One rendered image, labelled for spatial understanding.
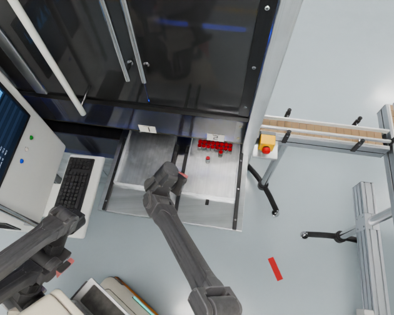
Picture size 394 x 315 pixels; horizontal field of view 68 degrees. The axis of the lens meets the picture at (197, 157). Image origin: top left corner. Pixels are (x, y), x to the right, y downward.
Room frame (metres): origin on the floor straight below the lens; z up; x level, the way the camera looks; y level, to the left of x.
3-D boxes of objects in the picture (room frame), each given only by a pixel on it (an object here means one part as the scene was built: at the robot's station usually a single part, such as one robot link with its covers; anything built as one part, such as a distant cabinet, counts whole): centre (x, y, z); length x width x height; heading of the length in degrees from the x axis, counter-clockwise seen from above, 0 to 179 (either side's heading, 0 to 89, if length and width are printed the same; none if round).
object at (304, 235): (0.40, -1.01, 0.07); 0.50 x 0.08 x 0.14; 80
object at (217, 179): (0.63, -0.08, 0.90); 0.34 x 0.26 x 0.04; 170
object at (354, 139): (0.79, -0.65, 0.92); 0.69 x 0.16 x 0.16; 80
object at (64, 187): (0.54, 0.66, 0.82); 0.40 x 0.14 x 0.02; 173
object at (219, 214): (0.59, 0.10, 0.87); 0.70 x 0.48 x 0.02; 80
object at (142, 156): (0.69, 0.26, 0.90); 0.34 x 0.26 x 0.04; 170
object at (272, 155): (0.74, -0.37, 0.87); 0.14 x 0.13 x 0.02; 170
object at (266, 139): (0.70, -0.34, 1.00); 0.08 x 0.07 x 0.07; 170
